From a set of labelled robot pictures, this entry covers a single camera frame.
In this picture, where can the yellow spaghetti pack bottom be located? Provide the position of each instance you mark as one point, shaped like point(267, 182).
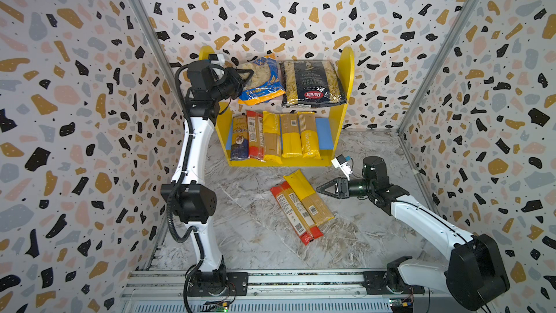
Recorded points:
point(309, 135)

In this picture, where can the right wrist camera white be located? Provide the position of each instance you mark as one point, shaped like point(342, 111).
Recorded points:
point(342, 163)

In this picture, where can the blue orange orecchiette bag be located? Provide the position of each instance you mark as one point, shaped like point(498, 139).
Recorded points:
point(265, 84)

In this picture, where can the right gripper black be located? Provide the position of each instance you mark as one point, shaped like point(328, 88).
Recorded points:
point(343, 188)

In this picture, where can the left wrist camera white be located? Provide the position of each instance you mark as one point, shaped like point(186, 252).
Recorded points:
point(217, 59)

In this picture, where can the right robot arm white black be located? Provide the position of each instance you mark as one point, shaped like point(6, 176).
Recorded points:
point(473, 273)

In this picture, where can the blue yellow pasta bag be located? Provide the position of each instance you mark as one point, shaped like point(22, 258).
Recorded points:
point(240, 146)

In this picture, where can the yellow spaghetti pack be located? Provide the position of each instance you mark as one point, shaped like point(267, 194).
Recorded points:
point(309, 135)
point(291, 138)
point(272, 138)
point(308, 196)

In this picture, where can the dark penne pasta bag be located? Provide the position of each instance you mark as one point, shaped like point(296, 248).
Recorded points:
point(311, 83)

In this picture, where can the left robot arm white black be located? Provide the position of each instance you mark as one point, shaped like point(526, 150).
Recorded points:
point(190, 203)

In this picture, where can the yellow spaghetti pack on floor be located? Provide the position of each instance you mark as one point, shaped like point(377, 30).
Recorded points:
point(308, 196)

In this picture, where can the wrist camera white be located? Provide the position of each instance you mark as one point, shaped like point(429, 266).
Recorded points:
point(217, 59)
point(342, 163)

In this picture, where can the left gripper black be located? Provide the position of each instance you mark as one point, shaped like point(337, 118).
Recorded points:
point(237, 79)

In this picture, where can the red spaghetti pack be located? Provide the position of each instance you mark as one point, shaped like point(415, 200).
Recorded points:
point(301, 221)
point(255, 135)

